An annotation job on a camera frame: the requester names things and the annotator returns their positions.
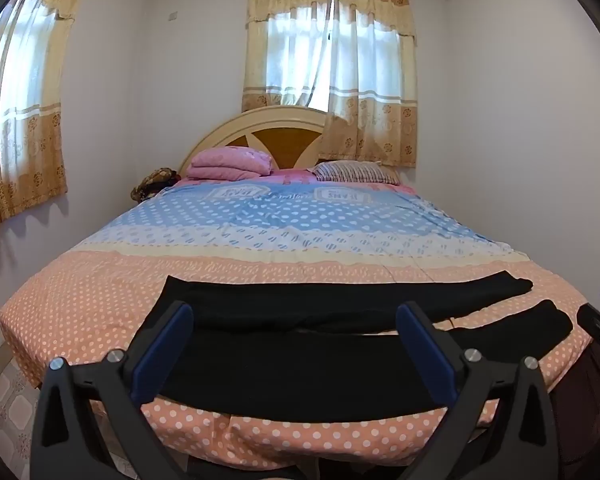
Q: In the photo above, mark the black pants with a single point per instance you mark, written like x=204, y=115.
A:
x=305, y=370

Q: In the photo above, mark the beige lace curtain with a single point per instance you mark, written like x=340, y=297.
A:
x=25, y=150
x=375, y=130

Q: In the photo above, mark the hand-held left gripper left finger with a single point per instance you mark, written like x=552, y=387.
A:
x=162, y=346

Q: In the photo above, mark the polka dot bed cover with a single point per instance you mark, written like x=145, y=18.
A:
x=280, y=220

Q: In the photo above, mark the striped pillow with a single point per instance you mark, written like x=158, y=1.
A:
x=355, y=171

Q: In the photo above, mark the person's dark clothing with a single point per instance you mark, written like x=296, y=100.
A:
x=585, y=410

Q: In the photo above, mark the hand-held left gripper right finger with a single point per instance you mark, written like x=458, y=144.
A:
x=425, y=347

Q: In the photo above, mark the cream wooden headboard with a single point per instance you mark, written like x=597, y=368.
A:
x=285, y=140

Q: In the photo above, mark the brown patterned bag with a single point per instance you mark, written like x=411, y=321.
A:
x=155, y=182

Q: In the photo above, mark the pink pillows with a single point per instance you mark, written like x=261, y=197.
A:
x=230, y=160

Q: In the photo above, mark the pink bed sheet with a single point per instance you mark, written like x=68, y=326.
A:
x=290, y=176

